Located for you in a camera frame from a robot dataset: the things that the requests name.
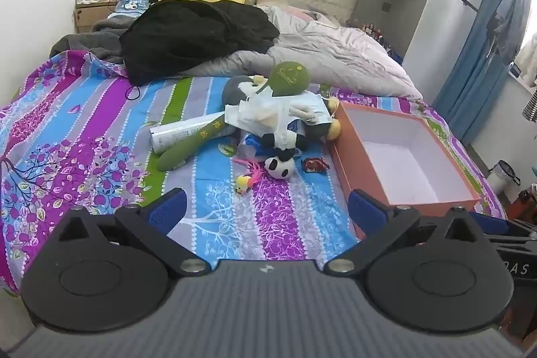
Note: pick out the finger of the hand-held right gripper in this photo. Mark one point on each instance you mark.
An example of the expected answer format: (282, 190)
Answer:
(491, 222)

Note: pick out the hanging denim jacket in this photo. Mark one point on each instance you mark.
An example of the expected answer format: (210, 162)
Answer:
(509, 18)

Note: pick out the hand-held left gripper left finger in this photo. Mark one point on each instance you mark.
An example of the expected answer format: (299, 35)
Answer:
(168, 209)

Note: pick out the row of bottles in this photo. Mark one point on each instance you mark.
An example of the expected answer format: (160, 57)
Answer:
(375, 33)

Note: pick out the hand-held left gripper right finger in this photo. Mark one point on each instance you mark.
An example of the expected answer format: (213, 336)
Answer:
(367, 213)

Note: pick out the grey duvet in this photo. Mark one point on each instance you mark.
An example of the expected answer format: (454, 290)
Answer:
(335, 52)

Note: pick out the white tissue paper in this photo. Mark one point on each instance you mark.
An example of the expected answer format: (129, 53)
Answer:
(251, 112)

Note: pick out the blue panda print cloth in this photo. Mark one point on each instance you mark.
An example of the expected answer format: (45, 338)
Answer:
(130, 5)

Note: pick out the yellow chick toy pink feathers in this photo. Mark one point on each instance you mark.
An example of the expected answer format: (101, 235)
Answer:
(243, 184)

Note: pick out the small panda plush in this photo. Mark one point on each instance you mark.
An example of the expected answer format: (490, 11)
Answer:
(279, 167)

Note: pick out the blue curtain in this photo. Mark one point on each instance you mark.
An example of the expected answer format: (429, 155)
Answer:
(482, 47)

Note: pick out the floral striped bedsheet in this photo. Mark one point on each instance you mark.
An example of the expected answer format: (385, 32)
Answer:
(84, 123)

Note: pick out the striped sleeve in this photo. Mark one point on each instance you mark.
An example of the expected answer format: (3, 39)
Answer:
(530, 102)

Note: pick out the dark grey blanket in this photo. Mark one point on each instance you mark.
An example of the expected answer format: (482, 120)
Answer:
(88, 43)

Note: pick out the black clothing pile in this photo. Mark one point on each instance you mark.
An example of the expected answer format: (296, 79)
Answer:
(188, 35)

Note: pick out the white cylindrical tube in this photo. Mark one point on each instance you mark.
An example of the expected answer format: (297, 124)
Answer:
(180, 133)

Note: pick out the pink pillow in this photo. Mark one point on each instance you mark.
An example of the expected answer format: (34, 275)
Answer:
(272, 0)

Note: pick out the orange cardboard box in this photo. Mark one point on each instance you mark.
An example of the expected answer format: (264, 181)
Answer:
(398, 148)

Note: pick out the grey penguin plush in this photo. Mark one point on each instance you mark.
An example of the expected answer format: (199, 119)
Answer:
(235, 89)

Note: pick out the cardboard box nightstand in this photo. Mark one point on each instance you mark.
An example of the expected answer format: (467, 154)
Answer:
(88, 17)

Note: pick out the white trash bin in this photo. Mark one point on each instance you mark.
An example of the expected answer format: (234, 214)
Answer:
(501, 175)

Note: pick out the green plush massage hammer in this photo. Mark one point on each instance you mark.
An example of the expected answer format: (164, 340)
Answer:
(289, 77)

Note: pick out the red snack packet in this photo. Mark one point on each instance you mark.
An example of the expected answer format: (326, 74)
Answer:
(314, 164)

